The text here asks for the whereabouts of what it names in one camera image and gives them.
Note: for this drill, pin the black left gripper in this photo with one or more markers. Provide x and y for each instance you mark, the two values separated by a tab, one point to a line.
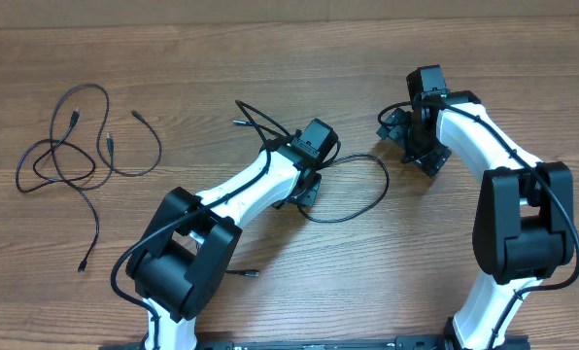
307	192

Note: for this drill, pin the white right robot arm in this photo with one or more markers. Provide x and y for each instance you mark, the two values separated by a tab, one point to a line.
524	238

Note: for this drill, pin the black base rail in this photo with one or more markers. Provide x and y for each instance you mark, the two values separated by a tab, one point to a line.
362	344

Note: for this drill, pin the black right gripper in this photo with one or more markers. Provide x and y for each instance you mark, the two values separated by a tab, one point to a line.
432	160

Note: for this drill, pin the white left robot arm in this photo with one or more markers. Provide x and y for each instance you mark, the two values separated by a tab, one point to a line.
191	238

